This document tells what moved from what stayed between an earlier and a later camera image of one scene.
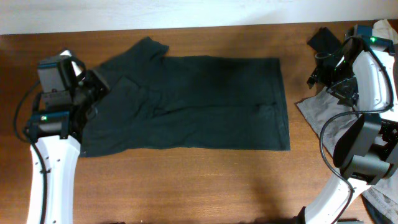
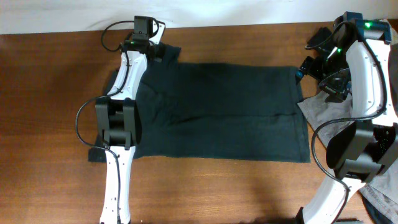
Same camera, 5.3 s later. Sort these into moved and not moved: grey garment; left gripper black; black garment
Moved: left gripper black
Not moved: black garment; grey garment
